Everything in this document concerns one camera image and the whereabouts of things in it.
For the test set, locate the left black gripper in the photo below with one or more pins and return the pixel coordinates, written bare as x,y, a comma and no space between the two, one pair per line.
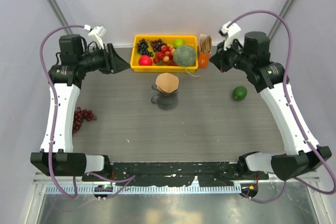
113,62

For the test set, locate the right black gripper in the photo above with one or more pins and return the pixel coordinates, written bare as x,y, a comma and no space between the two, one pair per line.
219,59

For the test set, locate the brown paper coffee filter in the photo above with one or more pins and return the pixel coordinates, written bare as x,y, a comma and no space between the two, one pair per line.
167,82

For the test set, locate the grey transparent glass server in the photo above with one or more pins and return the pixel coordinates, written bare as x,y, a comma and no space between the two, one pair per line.
165,101

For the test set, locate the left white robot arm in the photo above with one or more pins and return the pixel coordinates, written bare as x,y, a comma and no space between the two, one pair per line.
75,60

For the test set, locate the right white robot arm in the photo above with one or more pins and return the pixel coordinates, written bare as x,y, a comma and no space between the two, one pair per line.
301,147

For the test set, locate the orange filter box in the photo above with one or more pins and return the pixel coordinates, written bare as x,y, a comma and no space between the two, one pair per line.
203,59

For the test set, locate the red apple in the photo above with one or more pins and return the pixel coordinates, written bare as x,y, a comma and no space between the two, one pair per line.
145,60

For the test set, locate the dark blue grape bunch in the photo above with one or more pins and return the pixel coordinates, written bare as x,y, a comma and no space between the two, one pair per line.
143,48

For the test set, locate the yellow plastic tray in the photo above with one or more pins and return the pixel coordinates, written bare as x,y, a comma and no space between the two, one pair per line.
190,40

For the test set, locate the green netted melon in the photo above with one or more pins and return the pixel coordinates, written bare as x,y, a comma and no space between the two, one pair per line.
184,55

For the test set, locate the green ball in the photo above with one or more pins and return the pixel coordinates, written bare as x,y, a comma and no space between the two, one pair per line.
239,93

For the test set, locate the green pear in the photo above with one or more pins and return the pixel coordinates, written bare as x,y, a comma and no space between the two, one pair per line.
178,42

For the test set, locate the dark red grape bunch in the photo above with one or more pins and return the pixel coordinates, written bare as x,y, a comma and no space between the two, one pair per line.
157,44

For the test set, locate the red lychee cluster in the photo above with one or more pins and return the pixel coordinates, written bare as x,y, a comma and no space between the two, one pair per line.
164,55

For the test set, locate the red grape bunch on table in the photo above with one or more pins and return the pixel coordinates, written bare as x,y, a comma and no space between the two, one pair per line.
81,115

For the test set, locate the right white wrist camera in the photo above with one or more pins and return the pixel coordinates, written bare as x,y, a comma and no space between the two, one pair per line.
229,31

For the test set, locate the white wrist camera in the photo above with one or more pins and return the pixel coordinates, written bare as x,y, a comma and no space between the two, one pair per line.
97,33
229,31

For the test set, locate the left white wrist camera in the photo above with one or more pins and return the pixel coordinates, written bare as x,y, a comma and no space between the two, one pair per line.
97,33

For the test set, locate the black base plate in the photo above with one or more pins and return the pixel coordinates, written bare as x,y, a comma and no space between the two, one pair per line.
175,174

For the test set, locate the slotted cable duct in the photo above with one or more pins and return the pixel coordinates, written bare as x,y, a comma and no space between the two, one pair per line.
192,189

